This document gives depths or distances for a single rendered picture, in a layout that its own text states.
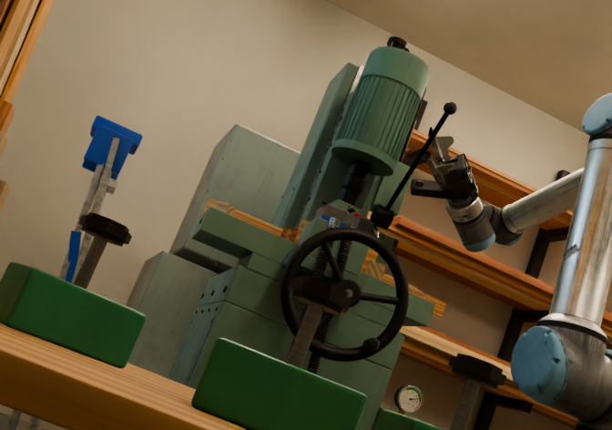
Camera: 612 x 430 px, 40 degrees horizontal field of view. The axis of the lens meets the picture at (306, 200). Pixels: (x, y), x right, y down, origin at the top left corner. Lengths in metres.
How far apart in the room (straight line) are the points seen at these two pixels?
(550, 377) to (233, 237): 0.76
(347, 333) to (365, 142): 0.50
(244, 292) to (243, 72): 2.85
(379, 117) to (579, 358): 0.80
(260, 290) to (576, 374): 0.72
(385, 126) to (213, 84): 2.55
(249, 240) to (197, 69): 2.76
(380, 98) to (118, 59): 2.60
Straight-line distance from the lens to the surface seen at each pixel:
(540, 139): 5.32
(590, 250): 1.94
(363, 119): 2.21
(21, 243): 4.46
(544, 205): 2.39
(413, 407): 2.03
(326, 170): 2.32
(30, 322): 0.72
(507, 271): 4.49
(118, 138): 2.76
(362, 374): 2.05
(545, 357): 1.84
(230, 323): 1.98
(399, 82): 2.26
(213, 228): 1.99
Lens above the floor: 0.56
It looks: 13 degrees up
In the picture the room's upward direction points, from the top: 22 degrees clockwise
